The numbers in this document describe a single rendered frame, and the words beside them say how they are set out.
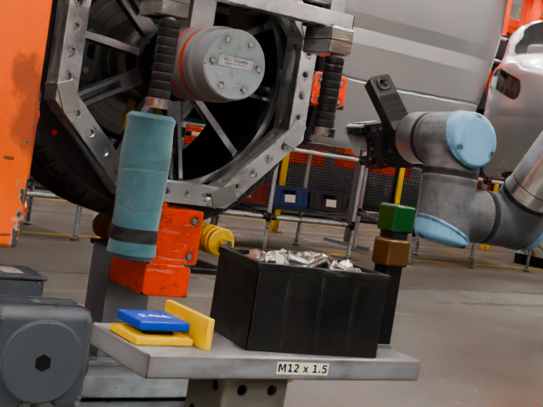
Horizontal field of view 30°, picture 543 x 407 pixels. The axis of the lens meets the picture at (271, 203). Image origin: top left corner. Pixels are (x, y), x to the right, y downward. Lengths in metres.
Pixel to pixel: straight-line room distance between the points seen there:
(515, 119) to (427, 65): 2.08
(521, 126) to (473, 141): 2.85
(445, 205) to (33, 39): 0.69
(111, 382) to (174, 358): 0.81
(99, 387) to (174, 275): 0.26
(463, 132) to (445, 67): 0.89
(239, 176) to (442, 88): 0.69
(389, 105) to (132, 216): 0.49
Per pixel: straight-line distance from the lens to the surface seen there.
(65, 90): 1.85
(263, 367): 1.30
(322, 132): 1.85
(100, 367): 2.09
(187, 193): 1.99
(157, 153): 1.79
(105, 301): 2.10
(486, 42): 2.63
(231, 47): 1.83
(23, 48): 1.43
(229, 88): 1.83
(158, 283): 1.96
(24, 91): 1.43
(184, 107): 2.23
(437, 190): 1.65
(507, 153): 4.61
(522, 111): 4.50
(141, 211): 1.79
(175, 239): 1.96
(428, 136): 1.68
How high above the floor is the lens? 0.71
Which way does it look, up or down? 3 degrees down
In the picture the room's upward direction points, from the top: 9 degrees clockwise
